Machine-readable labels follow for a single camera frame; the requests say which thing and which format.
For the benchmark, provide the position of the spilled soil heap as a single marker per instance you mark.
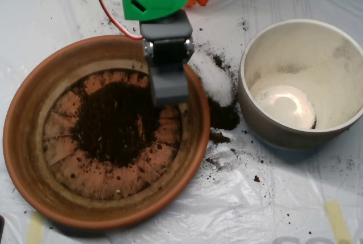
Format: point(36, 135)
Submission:
point(224, 116)

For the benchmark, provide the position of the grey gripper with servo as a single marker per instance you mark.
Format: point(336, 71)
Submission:
point(168, 51)

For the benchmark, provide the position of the clear plastic sheet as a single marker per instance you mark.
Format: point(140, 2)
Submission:
point(255, 212)

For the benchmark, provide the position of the white ceramic pot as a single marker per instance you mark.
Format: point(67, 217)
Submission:
point(283, 139)

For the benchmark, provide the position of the beige masking tape strip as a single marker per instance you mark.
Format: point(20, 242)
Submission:
point(337, 221)
point(35, 229)

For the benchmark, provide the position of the terracotta saucer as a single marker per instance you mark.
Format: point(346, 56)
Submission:
point(28, 156)

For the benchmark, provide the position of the dark object at edge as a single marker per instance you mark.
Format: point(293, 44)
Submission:
point(1, 227)

